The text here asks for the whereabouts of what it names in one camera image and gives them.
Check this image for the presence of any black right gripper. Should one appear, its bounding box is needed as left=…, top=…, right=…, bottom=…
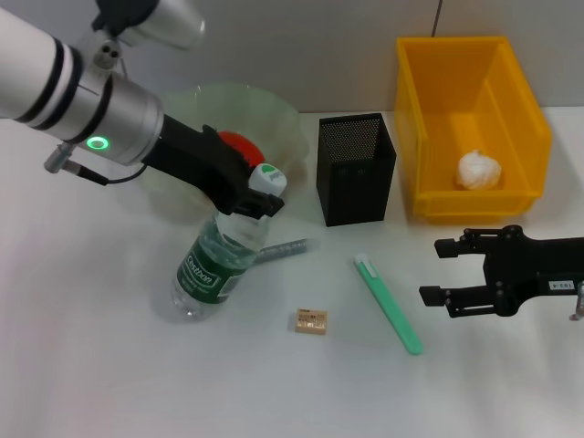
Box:
left=418, top=224, right=584, bottom=319

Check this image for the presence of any white paper ball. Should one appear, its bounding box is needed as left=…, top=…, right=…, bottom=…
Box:
left=452, top=149, right=504, bottom=191

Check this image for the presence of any clear green-label water bottle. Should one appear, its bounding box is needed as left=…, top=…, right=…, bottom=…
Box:
left=171, top=162, right=288, bottom=323

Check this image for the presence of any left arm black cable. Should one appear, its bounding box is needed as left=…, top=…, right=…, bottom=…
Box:
left=43, top=143, right=150, bottom=186

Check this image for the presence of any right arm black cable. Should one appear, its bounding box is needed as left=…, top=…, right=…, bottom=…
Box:
left=568, top=280, right=584, bottom=320

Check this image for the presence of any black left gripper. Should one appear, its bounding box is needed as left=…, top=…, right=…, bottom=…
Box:
left=142, top=113, right=286, bottom=218

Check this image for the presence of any translucent green wavy fruit bowl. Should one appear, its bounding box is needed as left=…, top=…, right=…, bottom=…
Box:
left=139, top=82, right=310, bottom=224

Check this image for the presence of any beige eraser block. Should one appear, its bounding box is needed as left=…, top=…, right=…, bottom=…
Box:
left=293, top=308, right=329, bottom=338

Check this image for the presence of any red-orange toy orange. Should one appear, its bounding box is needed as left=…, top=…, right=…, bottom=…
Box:
left=217, top=130, right=266, bottom=172

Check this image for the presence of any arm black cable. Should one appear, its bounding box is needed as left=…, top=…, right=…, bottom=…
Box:
left=568, top=280, right=584, bottom=320
left=43, top=143, right=150, bottom=186

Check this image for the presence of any black mesh pen holder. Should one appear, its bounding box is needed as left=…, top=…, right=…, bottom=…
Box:
left=316, top=112, right=398, bottom=228

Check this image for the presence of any silver glitter marker pen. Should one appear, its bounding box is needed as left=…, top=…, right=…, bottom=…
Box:
left=257, top=236, right=320, bottom=262

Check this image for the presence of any yellow plastic bin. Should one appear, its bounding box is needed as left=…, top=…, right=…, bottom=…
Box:
left=394, top=36, right=554, bottom=224

